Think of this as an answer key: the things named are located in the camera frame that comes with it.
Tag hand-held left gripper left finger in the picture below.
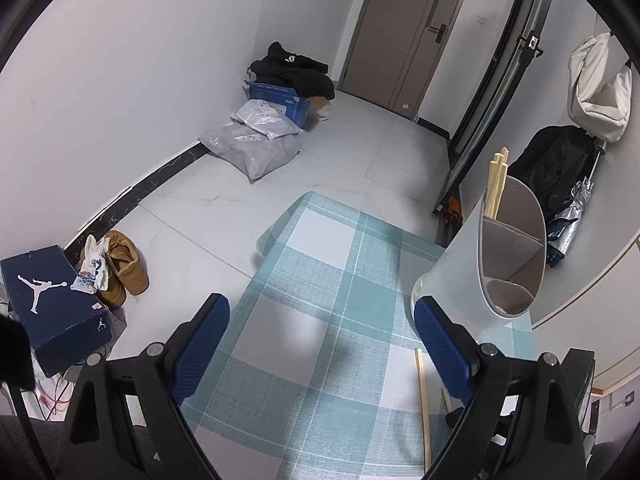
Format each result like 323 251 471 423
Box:
54 292 232 480

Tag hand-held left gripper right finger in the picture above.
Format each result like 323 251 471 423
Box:
413 296 588 480

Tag white plastic utensil holder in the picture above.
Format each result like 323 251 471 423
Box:
411 174 547 341

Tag bundle of wooden chopsticks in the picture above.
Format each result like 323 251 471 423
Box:
487 147 510 222

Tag brown suede shoe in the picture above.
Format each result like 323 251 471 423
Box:
95 255 128 310
102 230 151 296

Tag teal plaid tablecloth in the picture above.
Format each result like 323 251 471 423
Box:
150 191 536 480

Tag white printed socks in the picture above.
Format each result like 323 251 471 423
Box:
70 235 111 295

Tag orange black tool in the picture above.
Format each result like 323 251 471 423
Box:
440 196 463 223

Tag navy shoebox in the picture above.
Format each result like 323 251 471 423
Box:
0 245 113 378

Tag silver folded umbrella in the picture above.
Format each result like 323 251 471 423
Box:
545 142 608 268

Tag grey mailer bag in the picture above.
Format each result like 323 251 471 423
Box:
198 124 304 184

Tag black hanging jacket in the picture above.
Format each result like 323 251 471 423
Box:
505 125 601 211

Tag white mailer bag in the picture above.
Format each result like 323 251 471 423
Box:
230 99 303 141

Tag blue cardboard box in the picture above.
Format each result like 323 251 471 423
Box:
243 80 312 128

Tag brown cardboard piece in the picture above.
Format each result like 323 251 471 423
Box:
307 94 331 121

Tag white hanging bag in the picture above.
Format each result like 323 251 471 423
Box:
567 32 633 143

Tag black clothes pile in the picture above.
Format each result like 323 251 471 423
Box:
248 41 336 102

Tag grey-brown door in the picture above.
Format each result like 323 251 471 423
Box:
336 0 473 122

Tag red cable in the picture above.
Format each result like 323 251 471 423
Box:
37 370 76 411

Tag dark sliding door frame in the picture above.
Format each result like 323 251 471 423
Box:
432 0 556 221

